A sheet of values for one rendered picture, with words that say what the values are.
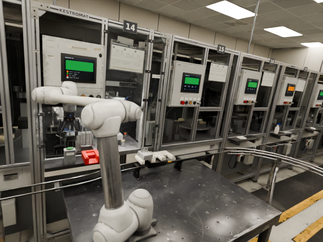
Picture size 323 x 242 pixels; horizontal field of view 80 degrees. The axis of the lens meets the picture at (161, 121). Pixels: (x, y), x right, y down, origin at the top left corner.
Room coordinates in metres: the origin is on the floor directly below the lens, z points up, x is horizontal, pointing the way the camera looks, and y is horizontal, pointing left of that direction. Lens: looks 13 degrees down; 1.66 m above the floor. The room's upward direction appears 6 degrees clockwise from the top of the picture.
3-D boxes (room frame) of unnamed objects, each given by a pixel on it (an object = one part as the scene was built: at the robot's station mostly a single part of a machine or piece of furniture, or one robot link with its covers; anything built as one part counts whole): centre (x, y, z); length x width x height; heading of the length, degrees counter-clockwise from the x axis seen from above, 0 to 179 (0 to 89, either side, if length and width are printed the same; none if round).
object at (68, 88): (1.37, 0.68, 1.46); 0.13 x 0.11 x 0.16; 148
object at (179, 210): (1.41, -0.14, 0.66); 1.50 x 1.06 x 0.04; 123
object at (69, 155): (1.39, 0.68, 0.97); 0.08 x 0.08 x 0.12; 33
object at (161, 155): (1.77, 0.02, 0.84); 0.36 x 0.14 x 0.10; 123
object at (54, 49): (1.59, 0.75, 1.60); 0.42 x 0.29 x 0.46; 123
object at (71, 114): (1.38, 0.68, 1.28); 0.08 x 0.07 x 0.09; 123
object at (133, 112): (1.07, 0.20, 1.44); 0.18 x 0.14 x 0.13; 58
